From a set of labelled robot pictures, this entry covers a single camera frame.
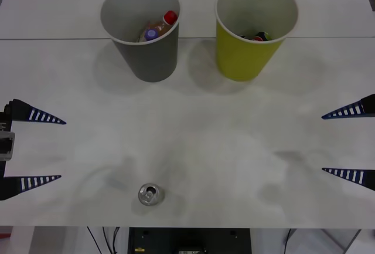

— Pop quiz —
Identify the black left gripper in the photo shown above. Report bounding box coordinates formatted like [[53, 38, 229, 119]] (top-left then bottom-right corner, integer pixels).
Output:
[[0, 99, 67, 201]]

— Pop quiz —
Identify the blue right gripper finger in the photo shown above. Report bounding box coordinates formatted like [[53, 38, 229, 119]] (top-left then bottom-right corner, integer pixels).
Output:
[[321, 93, 375, 120], [321, 167, 375, 192]]

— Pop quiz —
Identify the yellow-green plastic bin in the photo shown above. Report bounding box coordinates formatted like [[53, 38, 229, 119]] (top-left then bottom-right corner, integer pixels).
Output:
[[214, 0, 299, 82]]

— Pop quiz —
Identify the grey plastic bin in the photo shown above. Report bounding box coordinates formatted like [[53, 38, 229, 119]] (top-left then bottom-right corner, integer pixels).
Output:
[[100, 0, 182, 83]]

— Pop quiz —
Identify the purple-capped plastic bottle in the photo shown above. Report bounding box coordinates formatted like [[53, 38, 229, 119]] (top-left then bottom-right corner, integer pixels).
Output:
[[137, 28, 161, 43]]

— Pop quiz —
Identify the black robot torso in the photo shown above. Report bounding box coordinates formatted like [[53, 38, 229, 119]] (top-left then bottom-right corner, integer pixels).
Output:
[[128, 227, 252, 254]]

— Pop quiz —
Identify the red-capped orange drink bottle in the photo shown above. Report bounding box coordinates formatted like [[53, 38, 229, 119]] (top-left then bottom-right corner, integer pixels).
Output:
[[145, 10, 179, 39]]

